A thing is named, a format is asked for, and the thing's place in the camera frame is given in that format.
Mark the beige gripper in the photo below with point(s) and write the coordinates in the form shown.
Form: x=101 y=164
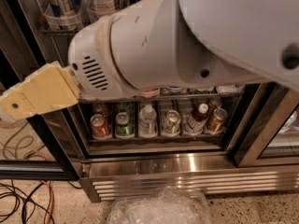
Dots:
x=90 y=58

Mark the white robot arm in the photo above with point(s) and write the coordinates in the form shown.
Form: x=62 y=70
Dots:
x=159 y=43

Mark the blue white labelled bottle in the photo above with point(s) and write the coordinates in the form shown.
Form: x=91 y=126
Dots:
x=63 y=14

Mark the brown bottle white cap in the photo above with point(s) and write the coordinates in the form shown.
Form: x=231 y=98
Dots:
x=196 y=120

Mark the stainless steel fridge cabinet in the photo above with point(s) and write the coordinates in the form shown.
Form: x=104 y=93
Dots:
x=115 y=167

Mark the right glass fridge door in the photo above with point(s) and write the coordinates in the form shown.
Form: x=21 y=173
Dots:
x=273 y=138

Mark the orange soda can bottom rear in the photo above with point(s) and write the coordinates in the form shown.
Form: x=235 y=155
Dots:
x=101 y=109

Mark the orange soda can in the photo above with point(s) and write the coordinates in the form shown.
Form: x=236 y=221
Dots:
x=99 y=126
x=101 y=109

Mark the orange soda can bottom front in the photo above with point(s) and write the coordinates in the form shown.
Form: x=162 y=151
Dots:
x=99 y=126

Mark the brown can bottom rear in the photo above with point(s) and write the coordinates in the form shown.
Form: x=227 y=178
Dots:
x=214 y=102

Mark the brown can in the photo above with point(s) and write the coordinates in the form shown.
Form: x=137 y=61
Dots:
x=214 y=102
x=216 y=121

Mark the clear plastic bag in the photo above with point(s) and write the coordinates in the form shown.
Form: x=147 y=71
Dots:
x=169 y=206

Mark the brown can bottom front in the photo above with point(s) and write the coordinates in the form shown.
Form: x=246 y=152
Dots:
x=216 y=121

